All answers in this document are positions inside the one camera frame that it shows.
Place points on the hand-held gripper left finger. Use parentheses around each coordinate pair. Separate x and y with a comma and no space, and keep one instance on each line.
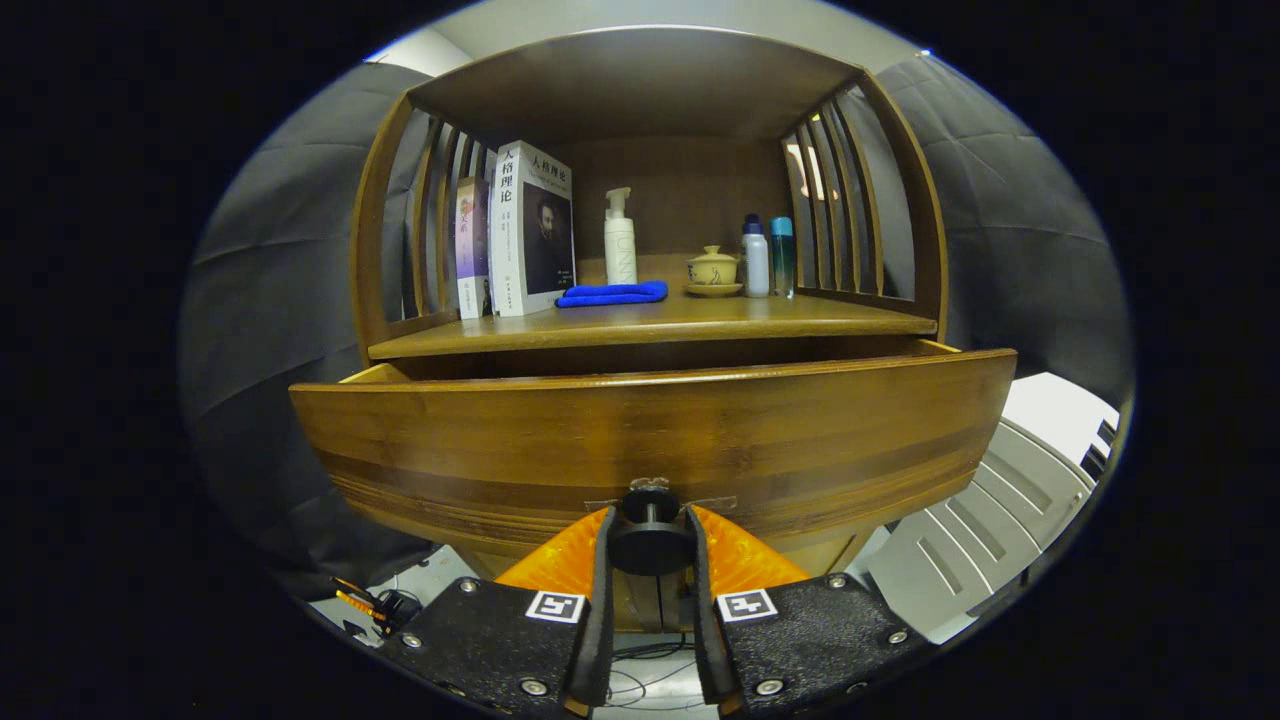
(600,620)

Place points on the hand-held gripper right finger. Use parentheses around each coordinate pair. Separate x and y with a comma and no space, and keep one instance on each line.
(703,620)

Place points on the wooden drawer with black knob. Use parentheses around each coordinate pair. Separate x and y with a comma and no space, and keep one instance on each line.
(500,440)

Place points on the wooden countertop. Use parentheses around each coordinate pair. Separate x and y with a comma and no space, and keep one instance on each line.
(700,315)

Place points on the white drawer cabinet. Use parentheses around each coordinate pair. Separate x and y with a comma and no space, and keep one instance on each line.
(1010,480)

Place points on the wooden cabinet with slatted sides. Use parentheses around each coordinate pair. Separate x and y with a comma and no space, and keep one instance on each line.
(640,90)

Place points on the blue folded cloth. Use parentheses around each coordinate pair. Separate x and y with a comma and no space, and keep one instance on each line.
(610,294)

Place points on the yellow saucer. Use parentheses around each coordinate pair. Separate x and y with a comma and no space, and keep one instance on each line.
(714,290)

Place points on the yellow lidded teacup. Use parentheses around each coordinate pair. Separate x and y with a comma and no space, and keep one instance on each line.
(713,268)

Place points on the white bottle with blue cap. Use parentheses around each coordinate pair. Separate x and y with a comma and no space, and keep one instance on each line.
(756,265)

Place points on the white pump bottle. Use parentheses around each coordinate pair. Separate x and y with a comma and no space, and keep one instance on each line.
(620,255)

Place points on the teal clear bottle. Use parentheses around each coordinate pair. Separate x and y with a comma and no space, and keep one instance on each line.
(782,260)

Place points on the white book with portrait cover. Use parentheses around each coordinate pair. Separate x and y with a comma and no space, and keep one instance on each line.
(510,240)

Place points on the purple book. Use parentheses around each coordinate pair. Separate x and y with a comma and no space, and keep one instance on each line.
(472,250)

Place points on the small black device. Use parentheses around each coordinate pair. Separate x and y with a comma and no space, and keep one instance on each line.
(1108,432)
(1094,462)

